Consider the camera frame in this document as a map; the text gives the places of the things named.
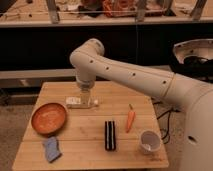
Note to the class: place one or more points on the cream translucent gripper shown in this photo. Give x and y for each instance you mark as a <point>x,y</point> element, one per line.
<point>85,95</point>

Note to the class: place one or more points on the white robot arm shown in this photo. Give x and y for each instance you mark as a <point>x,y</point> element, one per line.
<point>191,96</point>

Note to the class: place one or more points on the white domed robot base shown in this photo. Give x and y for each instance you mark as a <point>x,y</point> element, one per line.
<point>196,47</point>

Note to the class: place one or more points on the clear plastic water bottle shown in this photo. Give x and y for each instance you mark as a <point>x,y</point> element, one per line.
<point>80,102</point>

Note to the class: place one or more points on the black ridged block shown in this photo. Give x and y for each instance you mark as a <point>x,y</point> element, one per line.
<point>110,137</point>

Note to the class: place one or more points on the orange bowl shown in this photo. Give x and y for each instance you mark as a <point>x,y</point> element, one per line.
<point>49,118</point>

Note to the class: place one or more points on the orange carrot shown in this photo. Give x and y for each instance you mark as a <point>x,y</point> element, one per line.
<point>130,118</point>

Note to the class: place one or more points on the wooden table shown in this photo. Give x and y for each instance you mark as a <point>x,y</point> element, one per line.
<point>82,140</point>

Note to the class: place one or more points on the blue sponge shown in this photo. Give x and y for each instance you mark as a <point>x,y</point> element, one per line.
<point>51,147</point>

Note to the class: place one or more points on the white cup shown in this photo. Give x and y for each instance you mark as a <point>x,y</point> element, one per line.
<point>149,142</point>

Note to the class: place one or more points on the orange object on shelf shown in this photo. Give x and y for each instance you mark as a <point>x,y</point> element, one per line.
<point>118,8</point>

